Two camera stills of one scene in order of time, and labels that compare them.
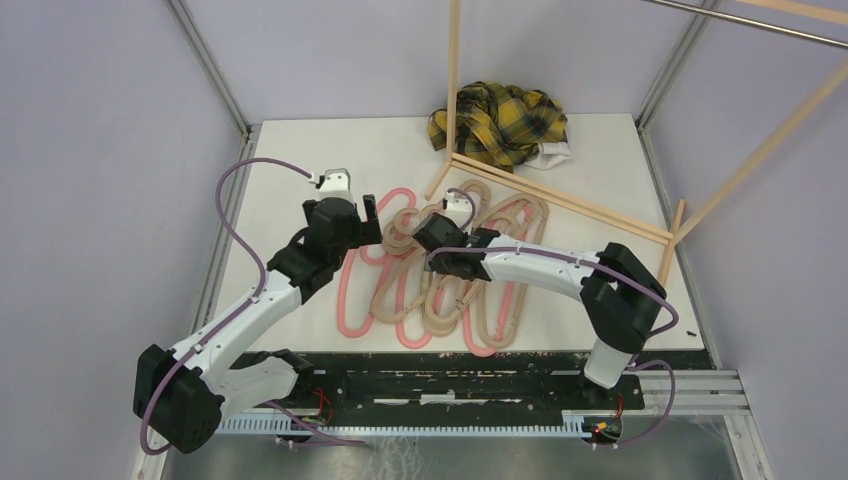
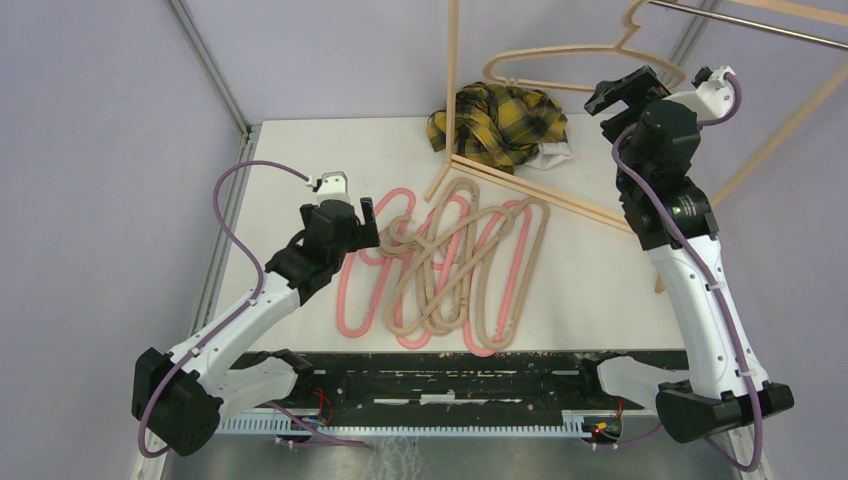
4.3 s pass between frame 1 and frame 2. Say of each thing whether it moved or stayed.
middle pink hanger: stayed
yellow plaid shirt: stayed
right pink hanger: stayed
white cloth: stayed
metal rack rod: stayed
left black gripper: stayed
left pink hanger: stayed
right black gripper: moved
